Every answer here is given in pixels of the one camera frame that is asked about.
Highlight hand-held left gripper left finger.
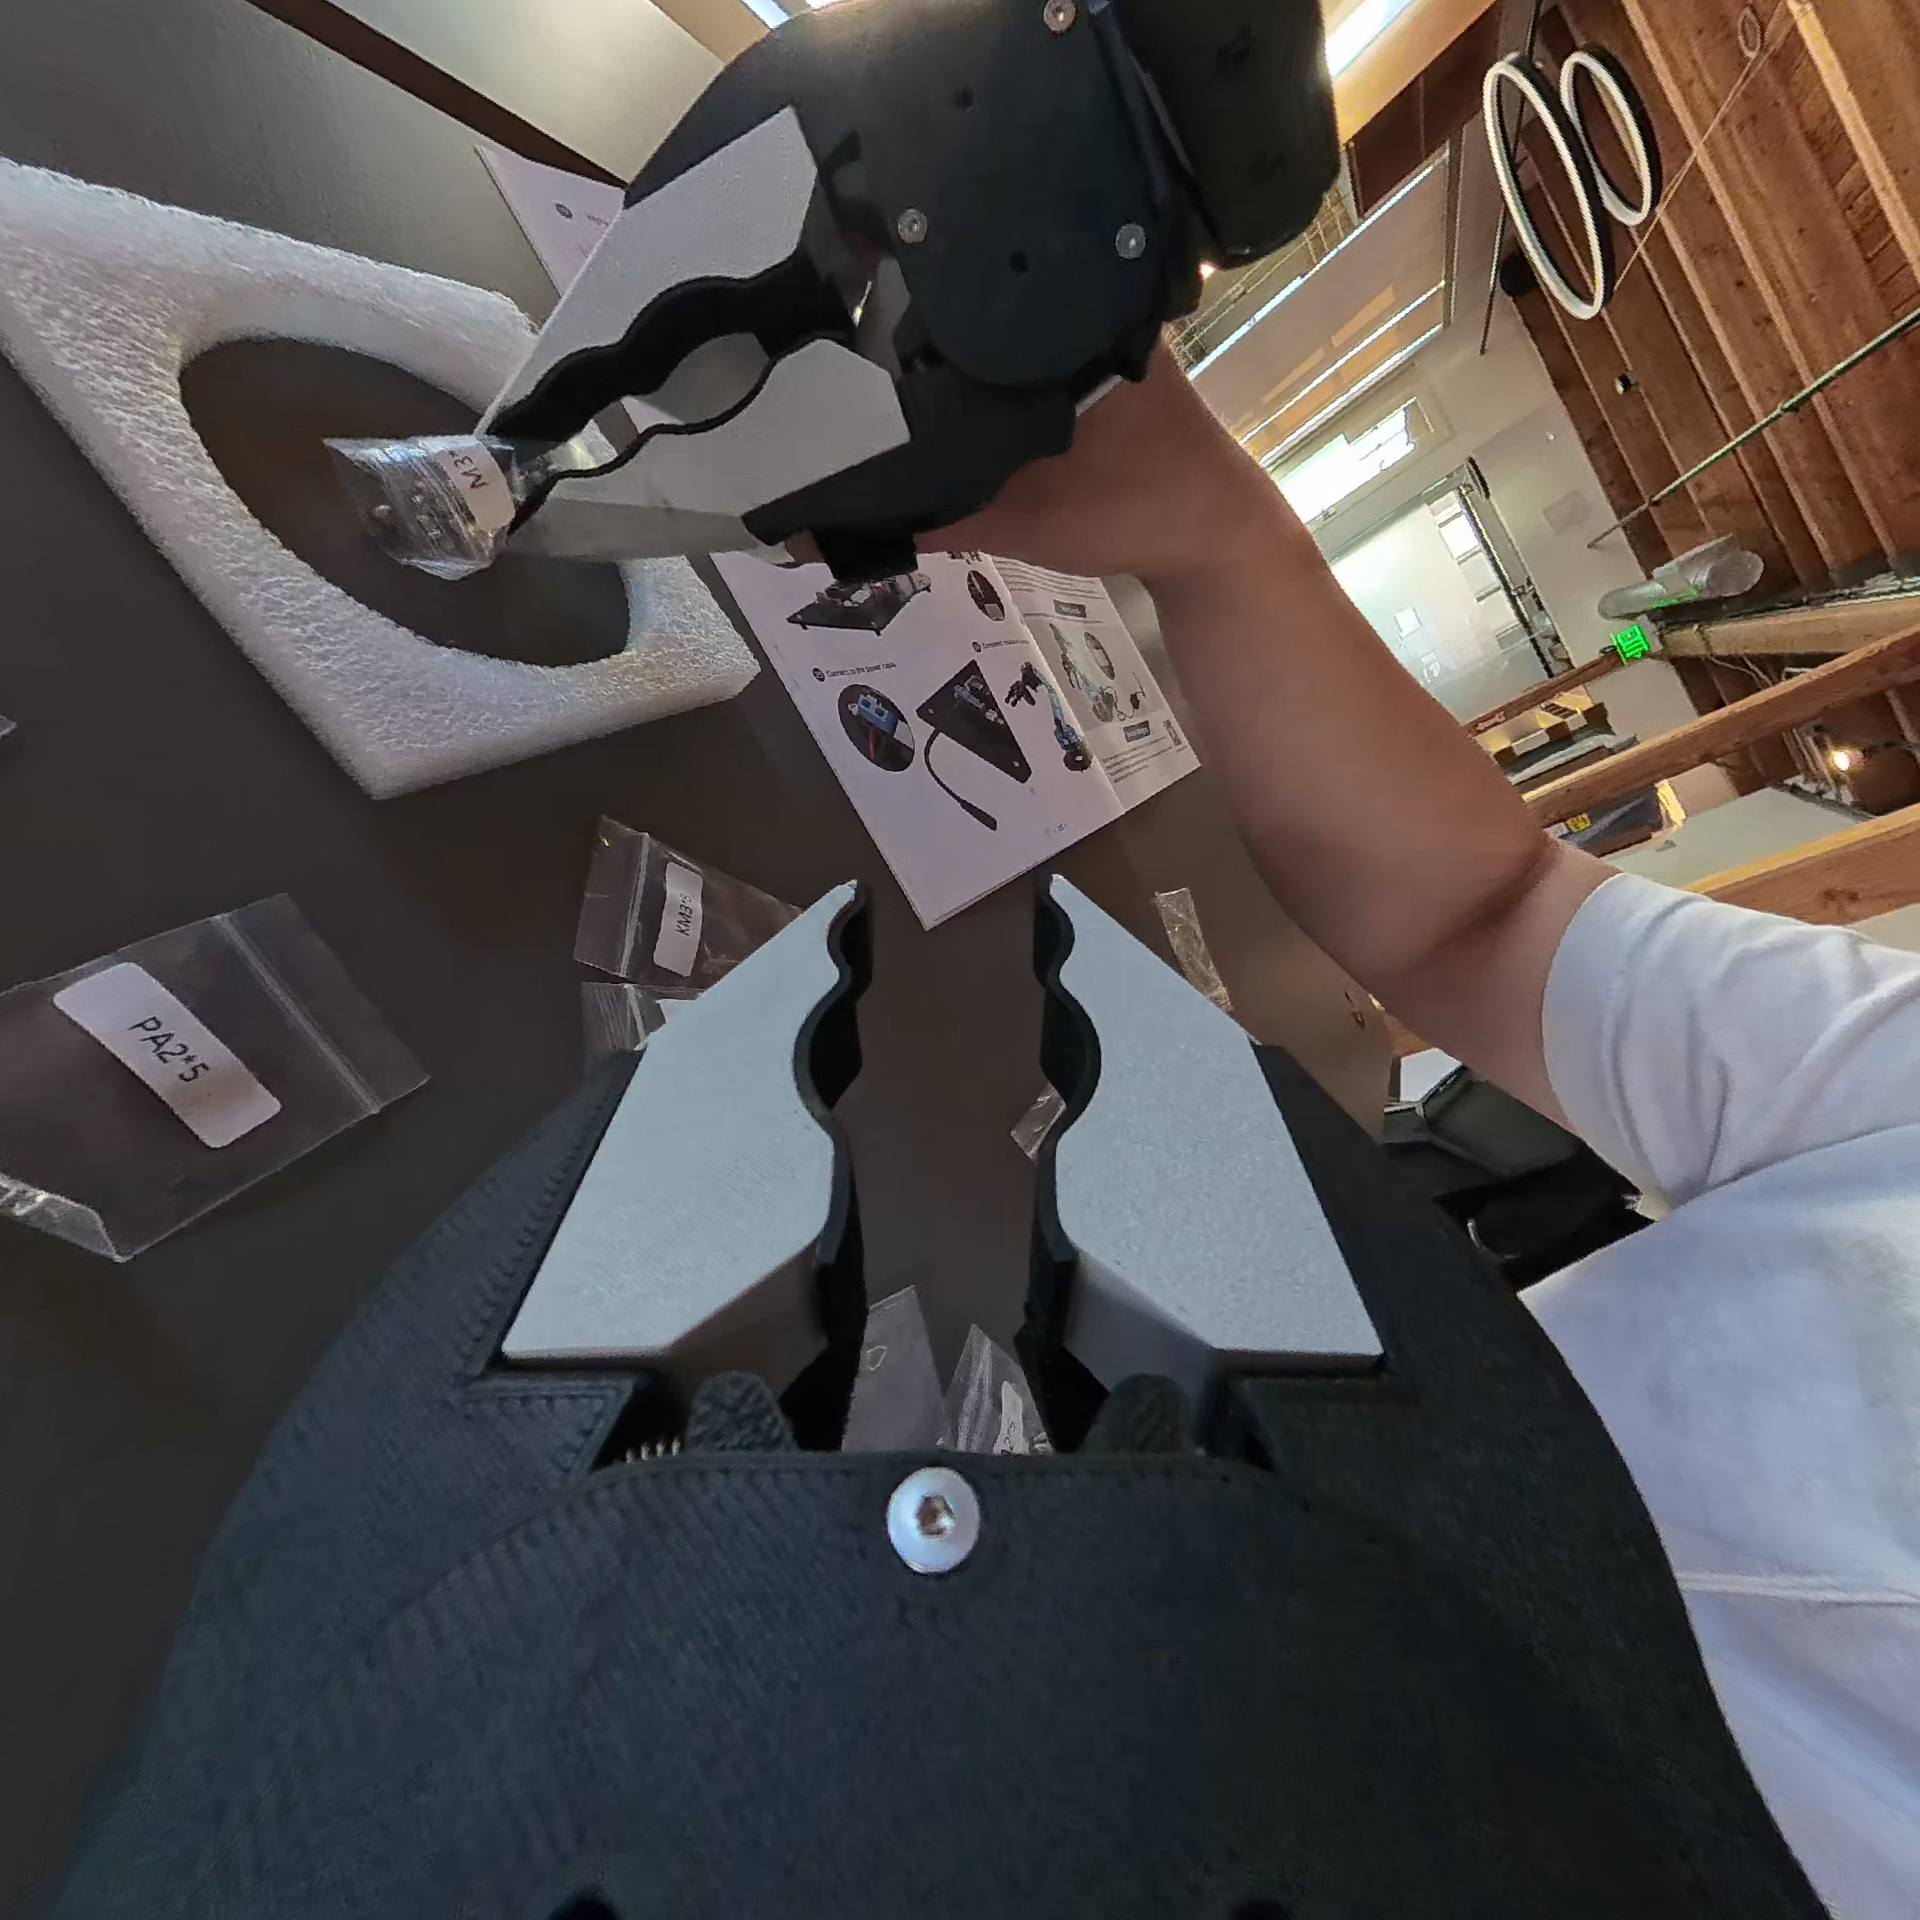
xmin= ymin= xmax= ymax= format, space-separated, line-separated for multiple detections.
xmin=498 ymin=881 xmax=876 ymax=1451

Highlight instruction manual booklet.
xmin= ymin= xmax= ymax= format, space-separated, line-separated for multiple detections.
xmin=479 ymin=141 xmax=1201 ymax=931

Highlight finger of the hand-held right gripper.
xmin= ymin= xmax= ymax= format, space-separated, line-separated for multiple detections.
xmin=482 ymin=104 xmax=824 ymax=444
xmin=505 ymin=335 xmax=917 ymax=569

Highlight white round ceiling lamp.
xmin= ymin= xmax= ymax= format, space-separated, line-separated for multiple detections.
xmin=1481 ymin=48 xmax=1664 ymax=319

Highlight white foam square with hole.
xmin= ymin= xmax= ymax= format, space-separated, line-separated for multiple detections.
xmin=0 ymin=155 xmax=759 ymax=801

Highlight person's right hand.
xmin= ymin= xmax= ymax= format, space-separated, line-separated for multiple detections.
xmin=917 ymin=356 xmax=1250 ymax=588

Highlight person's white shirt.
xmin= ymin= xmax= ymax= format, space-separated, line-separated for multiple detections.
xmin=1514 ymin=869 xmax=1920 ymax=1920

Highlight dark desk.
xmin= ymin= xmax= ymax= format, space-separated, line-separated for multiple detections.
xmin=0 ymin=0 xmax=1411 ymax=1652

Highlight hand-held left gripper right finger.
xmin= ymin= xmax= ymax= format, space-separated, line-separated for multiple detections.
xmin=1019 ymin=872 xmax=1385 ymax=1454

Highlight silver metal duct pipe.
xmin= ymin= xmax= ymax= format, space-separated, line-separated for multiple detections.
xmin=1595 ymin=541 xmax=1767 ymax=624

